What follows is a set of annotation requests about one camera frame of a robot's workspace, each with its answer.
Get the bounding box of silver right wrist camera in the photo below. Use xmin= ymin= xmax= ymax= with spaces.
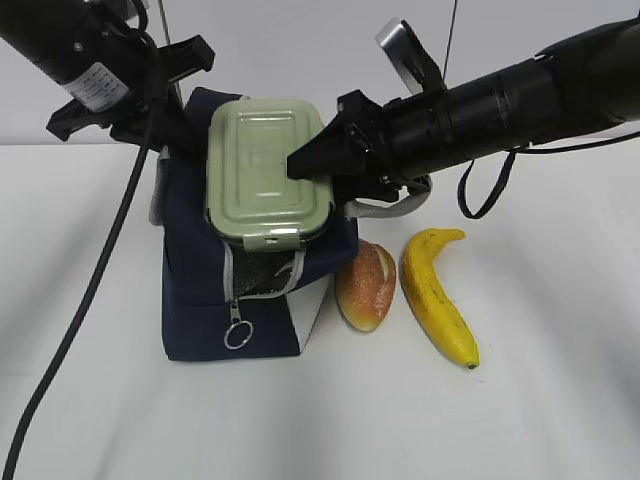
xmin=375 ymin=18 xmax=446 ymax=95

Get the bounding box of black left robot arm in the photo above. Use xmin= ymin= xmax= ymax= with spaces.
xmin=1 ymin=0 xmax=215 ymax=159

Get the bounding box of thin black cable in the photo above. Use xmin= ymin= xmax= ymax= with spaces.
xmin=457 ymin=132 xmax=640 ymax=220

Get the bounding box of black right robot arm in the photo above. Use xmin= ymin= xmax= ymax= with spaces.
xmin=287 ymin=18 xmax=639 ymax=203

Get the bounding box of green lidded glass container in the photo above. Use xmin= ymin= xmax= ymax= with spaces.
xmin=205 ymin=98 xmax=334 ymax=252

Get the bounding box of navy blue lunch bag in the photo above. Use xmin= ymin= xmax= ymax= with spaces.
xmin=154 ymin=88 xmax=429 ymax=362

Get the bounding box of brown bread roll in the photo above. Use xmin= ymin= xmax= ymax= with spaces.
xmin=335 ymin=240 xmax=397 ymax=333

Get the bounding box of yellow banana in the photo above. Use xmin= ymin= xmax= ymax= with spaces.
xmin=400 ymin=228 xmax=480 ymax=370

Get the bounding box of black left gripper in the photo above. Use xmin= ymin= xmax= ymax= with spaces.
xmin=46 ymin=35 xmax=215 ymax=163

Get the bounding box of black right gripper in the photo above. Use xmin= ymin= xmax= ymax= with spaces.
xmin=287 ymin=90 xmax=443 ymax=201

